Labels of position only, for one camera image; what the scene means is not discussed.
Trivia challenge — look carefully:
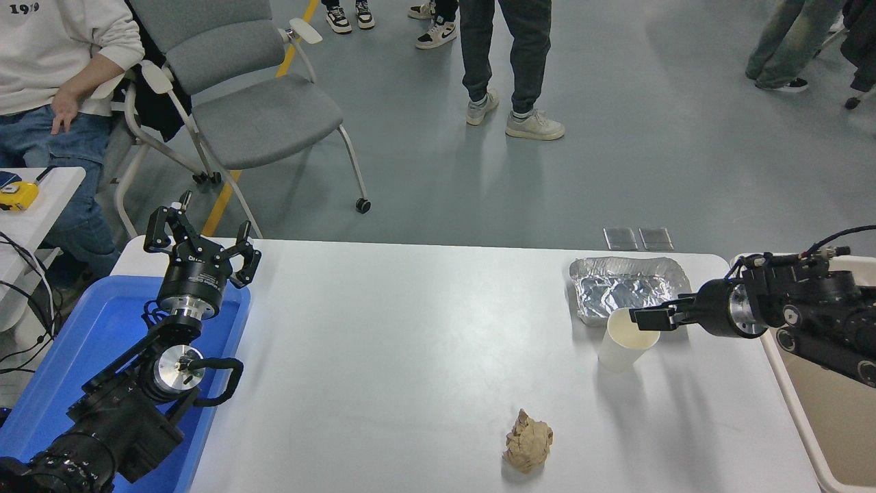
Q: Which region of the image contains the black cable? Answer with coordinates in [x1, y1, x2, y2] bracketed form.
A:
[0, 229, 66, 374]

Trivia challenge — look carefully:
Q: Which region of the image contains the blue plastic tray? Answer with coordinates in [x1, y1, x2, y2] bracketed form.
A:
[0, 275, 253, 493]

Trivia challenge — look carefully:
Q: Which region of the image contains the large pale bin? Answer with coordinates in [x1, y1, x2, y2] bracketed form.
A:
[731, 253, 876, 493]

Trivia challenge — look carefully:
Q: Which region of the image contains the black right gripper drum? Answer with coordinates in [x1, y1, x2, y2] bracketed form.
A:
[686, 278, 738, 339]

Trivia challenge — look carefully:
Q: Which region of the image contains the white framed chair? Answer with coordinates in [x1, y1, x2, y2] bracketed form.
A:
[91, 67, 153, 239]

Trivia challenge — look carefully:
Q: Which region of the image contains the white side table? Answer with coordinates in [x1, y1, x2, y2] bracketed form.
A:
[0, 166, 87, 329]

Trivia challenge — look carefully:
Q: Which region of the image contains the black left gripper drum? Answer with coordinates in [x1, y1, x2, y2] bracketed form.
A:
[157, 252, 232, 312]

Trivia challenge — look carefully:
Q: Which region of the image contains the grey padded chair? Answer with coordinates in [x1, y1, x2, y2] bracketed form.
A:
[123, 0, 372, 240]

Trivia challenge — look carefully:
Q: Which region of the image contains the person in black-white sneakers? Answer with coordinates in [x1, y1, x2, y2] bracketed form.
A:
[409, 0, 461, 50]

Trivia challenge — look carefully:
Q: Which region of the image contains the person in olive trousers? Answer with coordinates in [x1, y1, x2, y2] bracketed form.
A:
[745, 0, 846, 93]

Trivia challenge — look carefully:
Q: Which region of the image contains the person in jeans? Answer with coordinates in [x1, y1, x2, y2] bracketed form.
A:
[0, 0, 146, 278]

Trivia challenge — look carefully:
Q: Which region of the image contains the crumpled tan paper ball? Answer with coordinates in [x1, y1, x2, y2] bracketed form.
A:
[503, 409, 554, 475]

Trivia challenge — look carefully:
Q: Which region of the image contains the white paper cup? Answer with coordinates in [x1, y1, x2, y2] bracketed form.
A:
[597, 307, 662, 374]

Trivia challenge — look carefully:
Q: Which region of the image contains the black wheeled chair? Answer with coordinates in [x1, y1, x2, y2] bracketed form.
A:
[840, 0, 876, 110]

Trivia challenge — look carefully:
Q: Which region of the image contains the silver foil tray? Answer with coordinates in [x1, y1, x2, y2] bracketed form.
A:
[569, 257, 693, 327]

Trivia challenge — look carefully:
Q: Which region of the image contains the person's hand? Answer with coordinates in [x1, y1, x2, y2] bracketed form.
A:
[51, 89, 80, 136]

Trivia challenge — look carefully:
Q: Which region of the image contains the person in dark-white shoes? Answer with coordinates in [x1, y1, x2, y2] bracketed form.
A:
[322, 0, 377, 35]

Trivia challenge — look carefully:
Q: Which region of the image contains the person in grey trousers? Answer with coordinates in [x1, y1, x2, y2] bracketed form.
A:
[460, 0, 566, 141]

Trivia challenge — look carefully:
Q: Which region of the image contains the yellow tape measure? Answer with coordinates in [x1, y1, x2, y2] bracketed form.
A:
[0, 181, 40, 213]

